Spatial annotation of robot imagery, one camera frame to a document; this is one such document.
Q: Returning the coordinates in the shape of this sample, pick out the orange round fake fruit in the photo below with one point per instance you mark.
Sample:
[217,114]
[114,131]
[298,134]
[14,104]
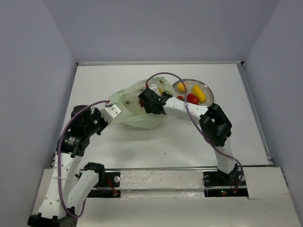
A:
[182,87]

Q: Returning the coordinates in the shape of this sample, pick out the green translucent plastic bag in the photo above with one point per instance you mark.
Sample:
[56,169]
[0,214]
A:
[132,114]

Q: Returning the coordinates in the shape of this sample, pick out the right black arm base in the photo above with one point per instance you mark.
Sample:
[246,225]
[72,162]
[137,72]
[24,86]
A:
[218,185]

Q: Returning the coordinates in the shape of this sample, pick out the red cherry tomato bunch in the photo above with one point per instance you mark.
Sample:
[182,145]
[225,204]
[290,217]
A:
[191,98]

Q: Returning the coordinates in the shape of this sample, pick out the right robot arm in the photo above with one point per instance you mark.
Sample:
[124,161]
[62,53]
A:
[210,121]

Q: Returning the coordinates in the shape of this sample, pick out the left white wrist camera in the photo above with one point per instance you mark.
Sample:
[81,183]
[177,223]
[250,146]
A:
[109,113]

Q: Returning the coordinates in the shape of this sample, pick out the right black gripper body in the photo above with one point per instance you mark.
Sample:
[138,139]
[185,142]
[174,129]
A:
[149,109]

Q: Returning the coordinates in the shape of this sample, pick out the yellow fake lemon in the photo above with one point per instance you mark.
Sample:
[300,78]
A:
[197,91]

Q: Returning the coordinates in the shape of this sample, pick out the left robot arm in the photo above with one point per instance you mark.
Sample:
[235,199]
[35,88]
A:
[65,200]

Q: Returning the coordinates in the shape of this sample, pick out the speckled round ceramic plate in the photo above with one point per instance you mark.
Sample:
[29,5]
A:
[205,88]

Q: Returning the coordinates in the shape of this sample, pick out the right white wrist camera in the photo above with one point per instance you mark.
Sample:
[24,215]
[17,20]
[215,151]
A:
[158,89]

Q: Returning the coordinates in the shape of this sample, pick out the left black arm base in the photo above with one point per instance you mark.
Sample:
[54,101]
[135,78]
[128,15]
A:
[109,187]

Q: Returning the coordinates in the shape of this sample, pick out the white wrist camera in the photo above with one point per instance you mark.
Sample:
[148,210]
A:
[109,113]
[158,89]

